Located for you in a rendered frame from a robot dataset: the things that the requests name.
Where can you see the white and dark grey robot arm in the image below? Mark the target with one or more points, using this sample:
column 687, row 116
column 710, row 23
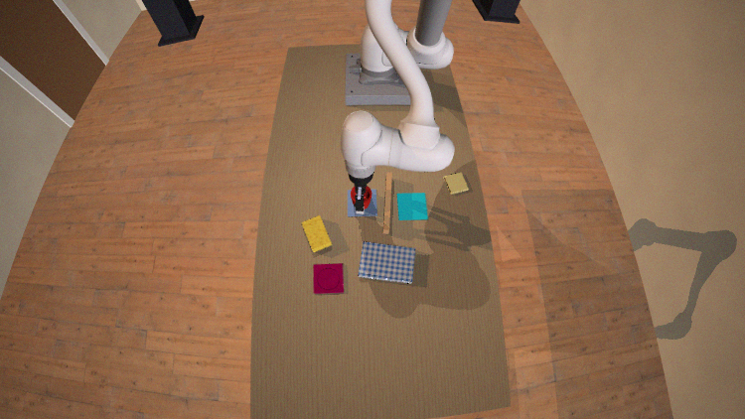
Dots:
column 416, row 144

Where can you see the yellow sponge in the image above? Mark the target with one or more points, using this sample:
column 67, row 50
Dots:
column 316, row 233

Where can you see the red cup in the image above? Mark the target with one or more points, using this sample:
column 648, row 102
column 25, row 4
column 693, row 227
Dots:
column 367, row 199

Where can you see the dark red square coaster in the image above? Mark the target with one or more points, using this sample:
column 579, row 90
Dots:
column 328, row 278

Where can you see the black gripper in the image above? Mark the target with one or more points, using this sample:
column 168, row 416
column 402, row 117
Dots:
column 359, row 189

